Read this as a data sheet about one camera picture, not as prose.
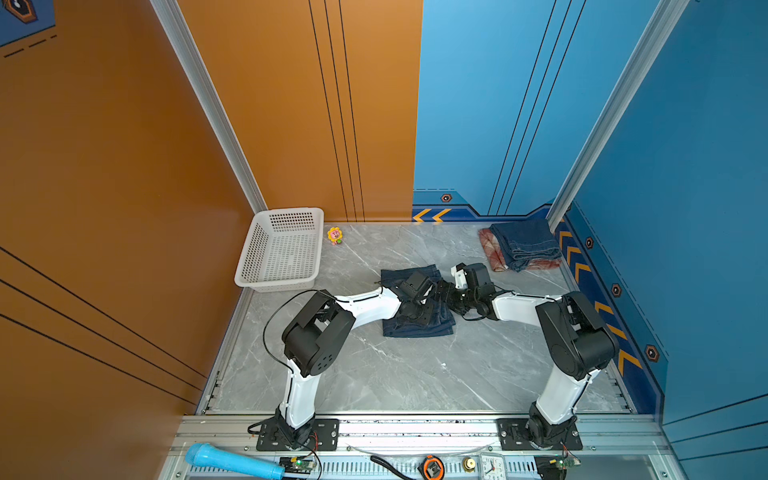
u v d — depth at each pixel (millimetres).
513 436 725
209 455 681
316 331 529
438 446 727
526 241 1027
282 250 1120
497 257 1070
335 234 1120
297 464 708
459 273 913
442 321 908
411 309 749
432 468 668
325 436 743
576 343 492
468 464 667
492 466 681
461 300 830
